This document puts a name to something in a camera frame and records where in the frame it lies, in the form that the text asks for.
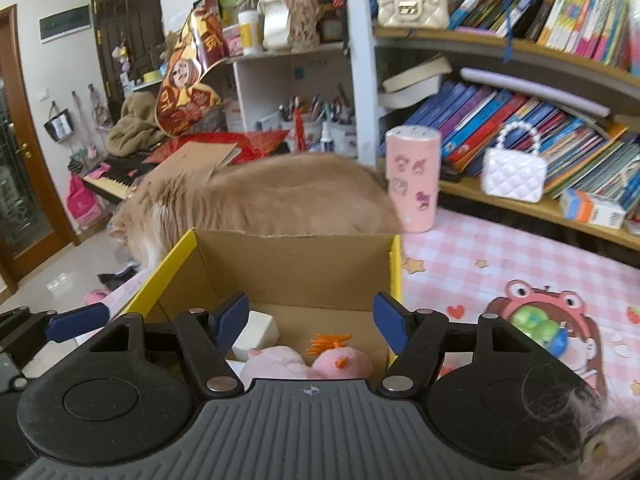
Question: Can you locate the red gold foil balloon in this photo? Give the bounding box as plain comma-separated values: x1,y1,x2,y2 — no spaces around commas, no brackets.
155,0,229,136

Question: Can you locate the wooden bookshelf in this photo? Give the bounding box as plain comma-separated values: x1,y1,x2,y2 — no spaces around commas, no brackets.
344,0,640,256

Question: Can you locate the white storage cabinet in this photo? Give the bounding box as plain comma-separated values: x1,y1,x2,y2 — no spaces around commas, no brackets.
206,42,358,159

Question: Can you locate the light pink plush pig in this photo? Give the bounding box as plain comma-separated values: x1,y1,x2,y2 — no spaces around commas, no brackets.
240,346,321,389

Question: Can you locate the green frog toy blue cap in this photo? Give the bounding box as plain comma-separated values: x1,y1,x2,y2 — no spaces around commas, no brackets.
510,306,568,358

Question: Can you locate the beige blanket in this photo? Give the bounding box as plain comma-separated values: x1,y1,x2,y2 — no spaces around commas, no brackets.
105,91,165,157

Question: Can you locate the orange white medicine box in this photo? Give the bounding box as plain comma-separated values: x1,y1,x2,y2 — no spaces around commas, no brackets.
560,188,626,230

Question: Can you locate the pink sticker cup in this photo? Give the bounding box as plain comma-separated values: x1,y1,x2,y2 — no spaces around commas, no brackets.
385,126,440,233

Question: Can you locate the white quilted pearl handbag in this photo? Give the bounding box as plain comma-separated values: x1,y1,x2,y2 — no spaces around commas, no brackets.
480,122,548,204

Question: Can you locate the yellow cardboard box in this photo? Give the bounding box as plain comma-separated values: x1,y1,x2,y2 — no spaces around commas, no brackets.
126,230,401,378

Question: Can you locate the cream quilted handbag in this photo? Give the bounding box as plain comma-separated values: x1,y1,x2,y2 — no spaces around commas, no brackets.
376,0,449,29

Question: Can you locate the orange fluffy cat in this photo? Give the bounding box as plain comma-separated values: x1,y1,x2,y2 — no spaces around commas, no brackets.
108,153,402,269

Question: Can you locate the pink plush chick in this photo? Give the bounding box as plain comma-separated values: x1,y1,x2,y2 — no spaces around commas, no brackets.
306,334,373,380

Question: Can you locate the white square bottle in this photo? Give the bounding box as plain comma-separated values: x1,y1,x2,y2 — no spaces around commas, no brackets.
232,310,280,362

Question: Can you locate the black electric piano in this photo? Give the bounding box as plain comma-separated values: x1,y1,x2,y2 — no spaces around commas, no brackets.
82,153,156,205

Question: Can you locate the pink checkered table mat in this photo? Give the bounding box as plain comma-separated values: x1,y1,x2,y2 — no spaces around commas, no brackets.
108,210,639,401

